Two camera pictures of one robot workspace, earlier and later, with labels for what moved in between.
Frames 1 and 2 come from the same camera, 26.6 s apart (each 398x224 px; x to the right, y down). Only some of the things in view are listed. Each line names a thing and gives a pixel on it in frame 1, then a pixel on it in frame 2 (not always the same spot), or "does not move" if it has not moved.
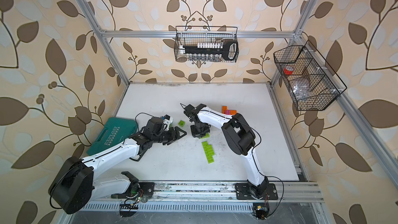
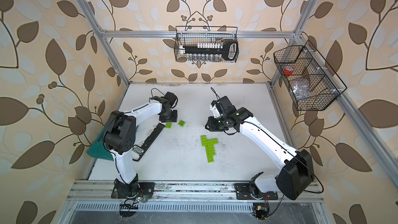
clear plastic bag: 300,91 does not move
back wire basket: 207,43 does not move
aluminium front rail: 210,192 does not move
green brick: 207,136 -> 212,141
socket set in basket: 228,50 does not move
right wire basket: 311,84 does not move
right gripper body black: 199,129 -> 218,123
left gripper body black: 157,138 -> 170,116
